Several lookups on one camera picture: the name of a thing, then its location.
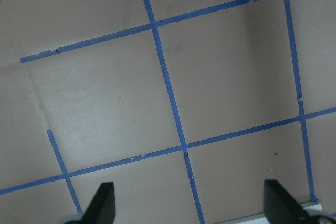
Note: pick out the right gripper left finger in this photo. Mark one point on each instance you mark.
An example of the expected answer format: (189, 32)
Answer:
(101, 209)

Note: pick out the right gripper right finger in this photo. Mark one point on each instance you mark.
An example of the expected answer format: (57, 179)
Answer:
(274, 192)

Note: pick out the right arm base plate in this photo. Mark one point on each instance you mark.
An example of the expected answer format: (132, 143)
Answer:
(285, 212)

